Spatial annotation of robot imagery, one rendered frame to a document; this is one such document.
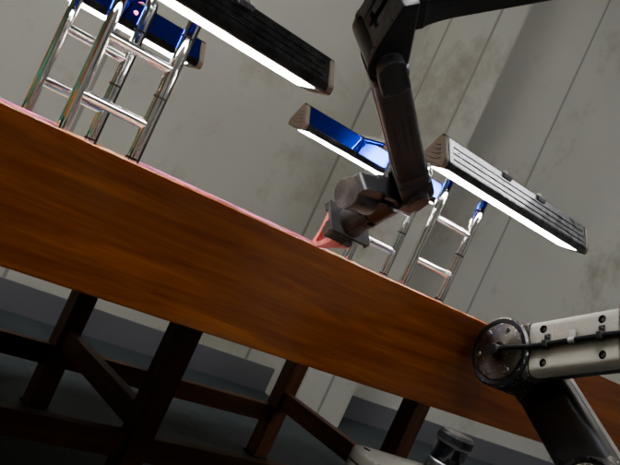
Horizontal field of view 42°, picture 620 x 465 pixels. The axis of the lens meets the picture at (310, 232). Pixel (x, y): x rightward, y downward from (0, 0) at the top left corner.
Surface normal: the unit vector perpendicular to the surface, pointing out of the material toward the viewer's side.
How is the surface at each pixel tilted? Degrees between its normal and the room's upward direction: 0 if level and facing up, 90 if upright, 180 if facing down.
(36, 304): 90
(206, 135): 90
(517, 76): 90
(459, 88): 90
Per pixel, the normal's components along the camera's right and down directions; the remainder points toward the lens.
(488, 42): 0.49, 0.22
